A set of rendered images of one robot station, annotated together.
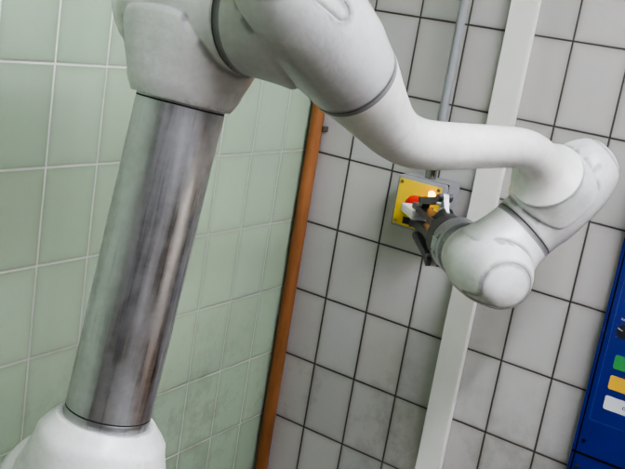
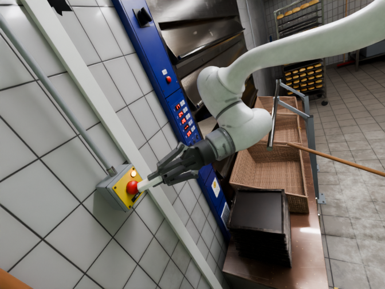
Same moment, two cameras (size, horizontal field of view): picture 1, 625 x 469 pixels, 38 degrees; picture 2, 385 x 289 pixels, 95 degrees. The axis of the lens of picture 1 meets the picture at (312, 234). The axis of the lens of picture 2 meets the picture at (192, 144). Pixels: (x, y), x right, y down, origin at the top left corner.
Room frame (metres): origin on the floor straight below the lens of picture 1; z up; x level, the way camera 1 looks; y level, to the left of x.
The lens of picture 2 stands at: (1.41, 0.24, 1.72)
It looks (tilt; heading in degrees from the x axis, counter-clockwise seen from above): 26 degrees down; 275
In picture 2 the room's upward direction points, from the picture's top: 24 degrees counter-clockwise
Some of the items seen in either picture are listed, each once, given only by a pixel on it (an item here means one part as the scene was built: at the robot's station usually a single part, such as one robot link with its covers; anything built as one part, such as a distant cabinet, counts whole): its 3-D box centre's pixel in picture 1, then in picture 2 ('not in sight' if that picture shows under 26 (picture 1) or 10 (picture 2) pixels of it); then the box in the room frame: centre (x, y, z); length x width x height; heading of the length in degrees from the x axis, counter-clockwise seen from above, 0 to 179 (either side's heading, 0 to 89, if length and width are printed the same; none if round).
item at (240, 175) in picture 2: not in sight; (268, 170); (1.02, -0.87, 0.72); 0.56 x 0.49 x 0.28; 60
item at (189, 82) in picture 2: not in sight; (227, 61); (0.95, -1.51, 1.54); 1.79 x 0.11 x 0.19; 59
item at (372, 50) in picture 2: not in sight; (373, 46); (-2.85, -3.83, 0.35); 0.50 x 0.36 x 0.24; 59
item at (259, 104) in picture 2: not in sight; (275, 109); (0.41, -1.89, 0.72); 0.56 x 0.49 x 0.28; 60
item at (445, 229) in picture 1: (460, 247); (217, 144); (1.37, -0.23, 1.46); 0.09 x 0.06 x 0.09; 105
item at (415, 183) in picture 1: (424, 204); (124, 187); (1.69, -0.20, 1.46); 0.10 x 0.07 x 0.10; 59
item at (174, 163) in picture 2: (432, 217); (175, 163); (1.51, -0.20, 1.47); 0.11 x 0.04 x 0.01; 15
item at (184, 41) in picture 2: not in sight; (218, 29); (0.95, -1.51, 1.80); 1.79 x 0.11 x 0.19; 59
